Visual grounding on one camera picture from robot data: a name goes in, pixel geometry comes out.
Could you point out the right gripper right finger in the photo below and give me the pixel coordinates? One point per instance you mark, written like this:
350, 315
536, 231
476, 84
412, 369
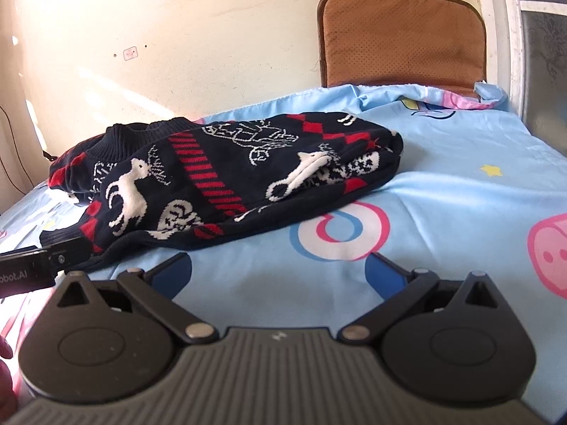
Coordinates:
401, 292

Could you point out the white window frame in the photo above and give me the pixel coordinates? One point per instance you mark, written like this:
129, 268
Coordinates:
526, 56

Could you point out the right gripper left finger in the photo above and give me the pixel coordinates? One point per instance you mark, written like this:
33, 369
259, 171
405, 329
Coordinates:
152, 293

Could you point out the navy red reindeer sweater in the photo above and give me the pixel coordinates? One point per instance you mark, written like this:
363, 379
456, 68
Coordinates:
182, 185

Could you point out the person's left hand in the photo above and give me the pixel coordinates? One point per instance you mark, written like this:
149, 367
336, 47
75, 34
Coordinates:
8, 398

